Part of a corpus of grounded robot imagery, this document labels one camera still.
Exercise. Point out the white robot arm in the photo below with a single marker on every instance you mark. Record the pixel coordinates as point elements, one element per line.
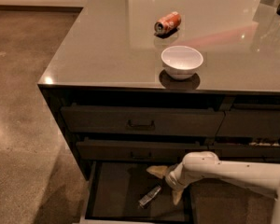
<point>263,178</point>

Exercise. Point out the white bowl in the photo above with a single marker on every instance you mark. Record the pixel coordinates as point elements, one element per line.
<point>181,62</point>

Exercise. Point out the middle right drawer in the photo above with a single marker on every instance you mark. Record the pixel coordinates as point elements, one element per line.
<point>239,152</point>

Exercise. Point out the middle left drawer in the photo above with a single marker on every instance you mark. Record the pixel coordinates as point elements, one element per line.
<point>116,150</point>

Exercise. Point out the orange soda can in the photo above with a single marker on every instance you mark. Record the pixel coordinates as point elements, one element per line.
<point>167,23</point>

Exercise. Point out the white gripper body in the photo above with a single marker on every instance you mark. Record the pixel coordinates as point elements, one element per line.
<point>172,179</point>

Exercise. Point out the top left drawer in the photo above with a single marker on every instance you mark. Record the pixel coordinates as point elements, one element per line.
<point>141,120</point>

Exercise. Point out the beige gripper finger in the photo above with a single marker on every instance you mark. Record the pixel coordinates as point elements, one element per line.
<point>176,195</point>
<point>158,170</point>

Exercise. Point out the dark counter cabinet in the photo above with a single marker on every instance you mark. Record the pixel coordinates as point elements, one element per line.
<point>112,57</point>

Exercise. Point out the top right drawer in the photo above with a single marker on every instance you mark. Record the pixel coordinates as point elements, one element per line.
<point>256,121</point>

